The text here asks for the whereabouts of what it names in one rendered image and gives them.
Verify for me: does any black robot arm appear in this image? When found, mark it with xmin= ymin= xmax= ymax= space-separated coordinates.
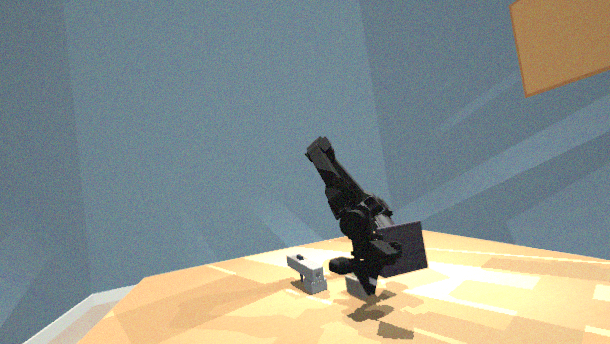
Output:
xmin=305 ymin=136 xmax=402 ymax=266

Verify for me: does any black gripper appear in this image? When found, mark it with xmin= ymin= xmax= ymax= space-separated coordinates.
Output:
xmin=328 ymin=229 xmax=384 ymax=296

